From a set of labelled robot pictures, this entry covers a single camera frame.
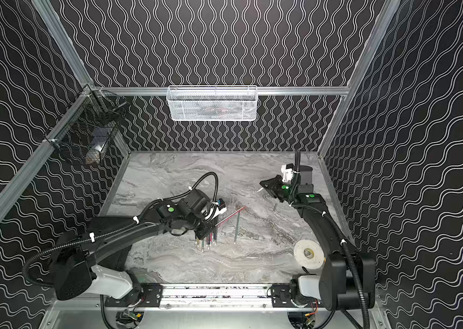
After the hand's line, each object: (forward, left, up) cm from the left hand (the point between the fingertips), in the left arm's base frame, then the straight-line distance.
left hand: (214, 224), depth 78 cm
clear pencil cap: (+14, -18, +7) cm, 23 cm away
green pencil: (+6, -9, -14) cm, 18 cm away
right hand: (+16, -17, +7) cm, 25 cm away
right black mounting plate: (-20, -26, -13) cm, 35 cm away
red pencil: (+3, -5, 0) cm, 6 cm away
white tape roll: (-4, -39, -13) cm, 41 cm away
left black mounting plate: (-23, +21, -14) cm, 34 cm away
